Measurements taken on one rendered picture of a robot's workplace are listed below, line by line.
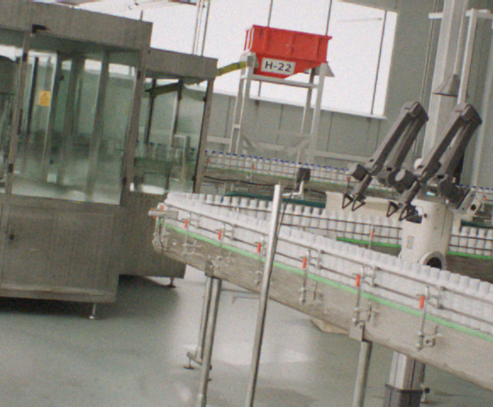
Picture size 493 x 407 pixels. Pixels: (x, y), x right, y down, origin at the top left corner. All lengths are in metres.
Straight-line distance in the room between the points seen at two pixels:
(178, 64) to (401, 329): 6.85
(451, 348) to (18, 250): 5.01
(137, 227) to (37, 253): 2.42
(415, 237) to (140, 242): 5.66
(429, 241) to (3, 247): 3.95
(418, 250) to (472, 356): 1.59
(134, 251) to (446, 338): 7.01
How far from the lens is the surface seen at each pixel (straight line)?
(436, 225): 5.54
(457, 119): 5.39
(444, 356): 4.16
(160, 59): 10.84
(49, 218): 8.61
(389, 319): 4.46
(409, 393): 5.68
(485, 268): 7.67
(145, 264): 10.96
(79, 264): 8.73
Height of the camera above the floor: 1.55
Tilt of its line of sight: 3 degrees down
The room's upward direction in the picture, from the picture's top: 8 degrees clockwise
